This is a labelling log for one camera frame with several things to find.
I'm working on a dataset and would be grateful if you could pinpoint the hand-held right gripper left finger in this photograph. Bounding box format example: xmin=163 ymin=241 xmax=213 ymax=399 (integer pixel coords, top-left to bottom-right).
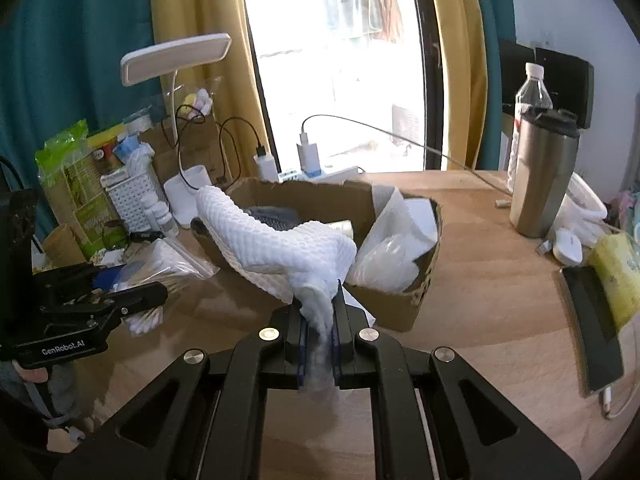
xmin=52 ymin=305 xmax=308 ymax=480

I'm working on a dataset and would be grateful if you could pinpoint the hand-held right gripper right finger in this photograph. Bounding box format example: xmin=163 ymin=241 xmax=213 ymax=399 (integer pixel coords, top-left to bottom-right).
xmin=330 ymin=280 xmax=583 ymax=480

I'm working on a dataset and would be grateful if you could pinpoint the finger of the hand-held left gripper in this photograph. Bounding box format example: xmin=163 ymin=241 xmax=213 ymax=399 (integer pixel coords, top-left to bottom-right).
xmin=35 ymin=262 xmax=126 ymax=292
xmin=42 ymin=281 xmax=169 ymax=330

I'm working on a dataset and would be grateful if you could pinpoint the brown cardboard box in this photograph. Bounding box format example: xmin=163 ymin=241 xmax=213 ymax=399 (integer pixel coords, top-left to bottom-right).
xmin=190 ymin=176 xmax=443 ymax=332

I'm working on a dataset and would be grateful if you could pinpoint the white waffle towel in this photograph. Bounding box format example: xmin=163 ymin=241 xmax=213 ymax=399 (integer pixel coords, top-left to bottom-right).
xmin=195 ymin=185 xmax=358 ymax=403

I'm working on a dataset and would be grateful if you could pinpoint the person's left forearm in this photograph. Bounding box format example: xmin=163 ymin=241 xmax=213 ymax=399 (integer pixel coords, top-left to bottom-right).
xmin=0 ymin=360 xmax=87 ymax=442

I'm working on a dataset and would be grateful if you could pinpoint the person's left hand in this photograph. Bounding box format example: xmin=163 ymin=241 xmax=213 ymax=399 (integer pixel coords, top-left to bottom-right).
xmin=15 ymin=367 xmax=51 ymax=385

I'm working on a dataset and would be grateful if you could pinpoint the zip bag of cotton swabs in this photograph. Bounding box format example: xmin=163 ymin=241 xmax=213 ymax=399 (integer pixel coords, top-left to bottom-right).
xmin=92 ymin=237 xmax=221 ymax=338

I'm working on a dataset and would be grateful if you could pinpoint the white paper sheet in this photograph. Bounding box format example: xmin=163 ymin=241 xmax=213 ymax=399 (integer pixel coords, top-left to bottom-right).
xmin=344 ymin=290 xmax=377 ymax=329

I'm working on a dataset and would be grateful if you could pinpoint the small white bottle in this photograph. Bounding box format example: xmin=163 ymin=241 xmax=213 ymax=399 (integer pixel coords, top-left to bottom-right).
xmin=141 ymin=194 xmax=162 ymax=231
xmin=156 ymin=204 xmax=179 ymax=238

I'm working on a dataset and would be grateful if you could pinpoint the white plastic basket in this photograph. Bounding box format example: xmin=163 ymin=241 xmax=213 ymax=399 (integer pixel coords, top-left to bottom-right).
xmin=100 ymin=165 xmax=168 ymax=233

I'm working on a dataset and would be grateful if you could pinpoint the clear bag of white cotton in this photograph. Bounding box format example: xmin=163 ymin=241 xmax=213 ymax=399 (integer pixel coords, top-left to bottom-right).
xmin=345 ymin=232 xmax=422 ymax=293

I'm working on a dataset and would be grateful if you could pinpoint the green packet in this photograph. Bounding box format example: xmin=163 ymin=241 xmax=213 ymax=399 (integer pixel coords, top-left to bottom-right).
xmin=35 ymin=119 xmax=123 ymax=261

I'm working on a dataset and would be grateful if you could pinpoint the crumpled white plastic bag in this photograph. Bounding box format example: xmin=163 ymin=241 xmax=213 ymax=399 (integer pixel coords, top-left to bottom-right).
xmin=125 ymin=142 xmax=157 ymax=177

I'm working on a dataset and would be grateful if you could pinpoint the blue pack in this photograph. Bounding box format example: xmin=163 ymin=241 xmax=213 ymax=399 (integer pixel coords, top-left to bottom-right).
xmin=114 ymin=135 xmax=144 ymax=161

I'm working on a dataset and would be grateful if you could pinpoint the dark grey cloth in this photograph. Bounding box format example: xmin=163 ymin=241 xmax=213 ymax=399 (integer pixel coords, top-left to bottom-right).
xmin=245 ymin=205 xmax=307 ymax=234

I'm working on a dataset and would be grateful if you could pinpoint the white smooth towel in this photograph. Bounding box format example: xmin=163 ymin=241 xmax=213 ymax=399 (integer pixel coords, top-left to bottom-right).
xmin=357 ymin=185 xmax=438 ymax=262

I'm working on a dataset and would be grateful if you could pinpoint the brown cardboard carton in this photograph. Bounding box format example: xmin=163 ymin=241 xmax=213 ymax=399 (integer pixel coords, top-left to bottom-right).
xmin=140 ymin=115 xmax=227 ymax=187

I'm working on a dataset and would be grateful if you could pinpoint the white power strip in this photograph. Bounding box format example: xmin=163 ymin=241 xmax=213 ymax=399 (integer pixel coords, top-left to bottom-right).
xmin=277 ymin=164 xmax=368 ymax=186

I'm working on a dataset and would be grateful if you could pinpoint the clear bag of pastel candy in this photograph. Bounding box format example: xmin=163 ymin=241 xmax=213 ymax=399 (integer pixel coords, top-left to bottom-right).
xmin=170 ymin=77 xmax=224 ymax=127

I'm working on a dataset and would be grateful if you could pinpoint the white desk lamp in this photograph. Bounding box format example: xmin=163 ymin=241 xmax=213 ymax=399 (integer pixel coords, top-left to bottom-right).
xmin=120 ymin=32 xmax=232 ymax=228

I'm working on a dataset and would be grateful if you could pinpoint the white outdoor unit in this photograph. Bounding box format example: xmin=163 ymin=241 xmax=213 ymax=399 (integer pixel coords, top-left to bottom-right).
xmin=390 ymin=105 xmax=427 ymax=149

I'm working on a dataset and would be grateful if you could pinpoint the teal curtain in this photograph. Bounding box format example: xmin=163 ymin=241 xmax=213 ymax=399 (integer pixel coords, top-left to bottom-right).
xmin=0 ymin=0 xmax=167 ymax=241
xmin=467 ymin=0 xmax=517 ymax=171

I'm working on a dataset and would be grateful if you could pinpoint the black smartphone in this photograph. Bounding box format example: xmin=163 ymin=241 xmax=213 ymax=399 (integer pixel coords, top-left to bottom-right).
xmin=559 ymin=264 xmax=626 ymax=398

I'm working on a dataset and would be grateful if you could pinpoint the white mouse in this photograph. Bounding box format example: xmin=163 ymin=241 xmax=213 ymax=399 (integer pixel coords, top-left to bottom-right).
xmin=552 ymin=227 xmax=584 ymax=266

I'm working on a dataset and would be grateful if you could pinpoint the steel tumbler black lid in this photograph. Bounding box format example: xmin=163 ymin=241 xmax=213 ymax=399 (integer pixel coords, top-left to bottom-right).
xmin=509 ymin=107 xmax=581 ymax=238

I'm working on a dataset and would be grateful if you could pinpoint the yellow curtain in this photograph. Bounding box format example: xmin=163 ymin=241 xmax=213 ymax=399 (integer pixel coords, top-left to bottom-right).
xmin=425 ymin=0 xmax=489 ymax=171
xmin=150 ymin=0 xmax=281 ymax=177

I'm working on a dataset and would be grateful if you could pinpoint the white plastic container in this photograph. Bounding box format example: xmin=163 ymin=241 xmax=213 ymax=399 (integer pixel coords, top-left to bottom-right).
xmin=555 ymin=172 xmax=609 ymax=249

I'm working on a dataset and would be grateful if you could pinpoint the yellow tissue pack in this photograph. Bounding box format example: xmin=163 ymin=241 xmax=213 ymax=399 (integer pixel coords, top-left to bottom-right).
xmin=587 ymin=232 xmax=640 ymax=333

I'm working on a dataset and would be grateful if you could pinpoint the clear water bottle red label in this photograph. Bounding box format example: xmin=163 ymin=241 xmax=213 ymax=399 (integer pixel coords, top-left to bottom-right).
xmin=506 ymin=62 xmax=553 ymax=193

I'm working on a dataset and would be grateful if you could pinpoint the hanging beige shirt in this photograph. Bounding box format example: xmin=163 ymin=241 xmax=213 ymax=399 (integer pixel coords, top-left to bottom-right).
xmin=365 ymin=0 xmax=406 ymax=44

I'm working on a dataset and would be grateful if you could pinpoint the black monitor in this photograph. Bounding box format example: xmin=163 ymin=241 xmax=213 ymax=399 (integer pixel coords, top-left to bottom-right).
xmin=500 ymin=40 xmax=596 ymax=129

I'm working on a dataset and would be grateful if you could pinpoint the white charger with black cable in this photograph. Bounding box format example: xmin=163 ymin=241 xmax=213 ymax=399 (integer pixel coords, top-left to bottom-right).
xmin=254 ymin=152 xmax=279 ymax=184

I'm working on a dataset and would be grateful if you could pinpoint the black charging cable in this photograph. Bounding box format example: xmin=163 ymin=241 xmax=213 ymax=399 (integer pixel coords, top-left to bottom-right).
xmin=172 ymin=105 xmax=267 ymax=191

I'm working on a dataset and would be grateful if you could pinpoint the white phone cable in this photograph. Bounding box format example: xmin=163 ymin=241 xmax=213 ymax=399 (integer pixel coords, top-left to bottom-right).
xmin=597 ymin=385 xmax=637 ymax=421

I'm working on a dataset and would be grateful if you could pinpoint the black sliding door frame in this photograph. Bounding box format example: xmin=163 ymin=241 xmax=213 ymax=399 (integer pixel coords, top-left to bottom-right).
xmin=407 ymin=0 xmax=447 ymax=171

